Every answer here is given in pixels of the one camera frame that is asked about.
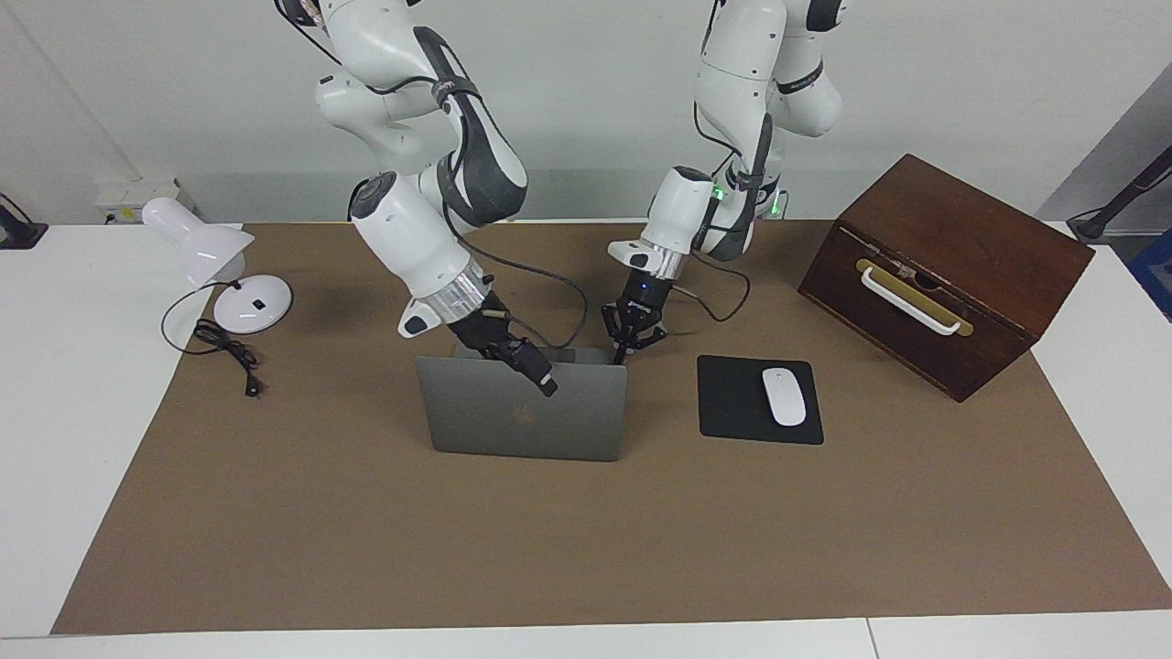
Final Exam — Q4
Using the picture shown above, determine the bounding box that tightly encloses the silver laptop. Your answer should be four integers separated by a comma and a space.
416, 343, 629, 463

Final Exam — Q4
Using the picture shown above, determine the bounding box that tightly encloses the black mouse pad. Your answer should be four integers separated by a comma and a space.
697, 355, 825, 446

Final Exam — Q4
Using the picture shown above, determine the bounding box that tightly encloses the white computer mouse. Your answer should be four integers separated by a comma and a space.
762, 367, 808, 427

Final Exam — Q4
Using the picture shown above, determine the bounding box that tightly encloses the brown table mat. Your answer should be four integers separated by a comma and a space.
50, 220, 1172, 635

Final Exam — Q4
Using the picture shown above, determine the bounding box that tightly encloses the white desk lamp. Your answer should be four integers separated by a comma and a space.
140, 197, 294, 335

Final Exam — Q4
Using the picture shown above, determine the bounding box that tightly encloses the dark wooden box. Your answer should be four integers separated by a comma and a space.
798, 153, 1096, 404

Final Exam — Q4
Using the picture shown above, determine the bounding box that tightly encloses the black stand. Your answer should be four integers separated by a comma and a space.
1067, 145, 1172, 243

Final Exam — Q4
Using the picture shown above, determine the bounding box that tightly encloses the blue crate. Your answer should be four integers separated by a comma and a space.
1128, 229, 1172, 323

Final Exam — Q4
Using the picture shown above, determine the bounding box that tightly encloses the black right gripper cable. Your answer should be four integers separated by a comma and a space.
275, 0, 589, 351

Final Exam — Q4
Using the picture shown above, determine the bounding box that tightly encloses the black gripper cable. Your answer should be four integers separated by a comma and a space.
275, 0, 589, 351
671, 99, 779, 323

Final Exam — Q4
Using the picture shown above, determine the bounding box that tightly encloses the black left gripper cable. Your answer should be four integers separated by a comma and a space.
671, 99, 779, 323

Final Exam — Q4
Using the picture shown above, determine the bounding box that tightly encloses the white box handle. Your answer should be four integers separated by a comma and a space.
861, 265, 964, 337

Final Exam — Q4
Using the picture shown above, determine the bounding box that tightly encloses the black lamp power cable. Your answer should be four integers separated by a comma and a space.
161, 279, 266, 398

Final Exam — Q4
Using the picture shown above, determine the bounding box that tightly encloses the white wall socket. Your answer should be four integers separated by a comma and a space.
94, 178, 181, 225

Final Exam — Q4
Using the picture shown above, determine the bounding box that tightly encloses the black clamp mount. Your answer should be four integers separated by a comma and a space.
0, 194, 49, 250

